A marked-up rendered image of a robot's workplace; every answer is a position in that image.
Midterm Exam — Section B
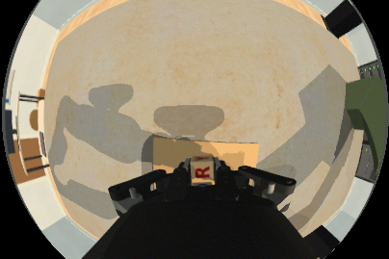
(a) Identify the tan flat mat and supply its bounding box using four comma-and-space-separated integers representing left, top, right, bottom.
153, 137, 259, 173

